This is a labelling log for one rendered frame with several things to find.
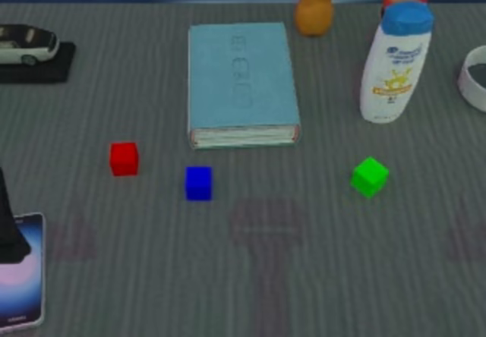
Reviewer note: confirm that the smartphone with pink screen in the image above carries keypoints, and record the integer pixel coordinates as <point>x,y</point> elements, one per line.
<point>26,276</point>

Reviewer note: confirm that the orange plastic bottle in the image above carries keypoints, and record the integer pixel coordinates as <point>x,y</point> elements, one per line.
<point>313,7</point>

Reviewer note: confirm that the white model car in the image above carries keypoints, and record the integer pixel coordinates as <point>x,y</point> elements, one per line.
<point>25,45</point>

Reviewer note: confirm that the white shampoo bottle blue cap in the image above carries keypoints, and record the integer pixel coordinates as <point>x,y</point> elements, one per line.
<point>395,67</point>

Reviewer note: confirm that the blue cube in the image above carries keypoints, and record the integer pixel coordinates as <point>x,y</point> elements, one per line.
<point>198,183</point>

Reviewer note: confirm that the green cube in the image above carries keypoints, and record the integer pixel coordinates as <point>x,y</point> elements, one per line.
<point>369,177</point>

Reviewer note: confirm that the red cube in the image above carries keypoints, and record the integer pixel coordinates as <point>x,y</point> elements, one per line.
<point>124,158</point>

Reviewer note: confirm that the black phone stand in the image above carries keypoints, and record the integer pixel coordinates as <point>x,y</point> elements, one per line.
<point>8,230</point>

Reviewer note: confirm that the light blue hardcover book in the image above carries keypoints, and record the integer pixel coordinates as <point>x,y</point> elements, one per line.
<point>240,82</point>

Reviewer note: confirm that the black display base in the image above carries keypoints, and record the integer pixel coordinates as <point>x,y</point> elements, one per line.
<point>45,67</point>

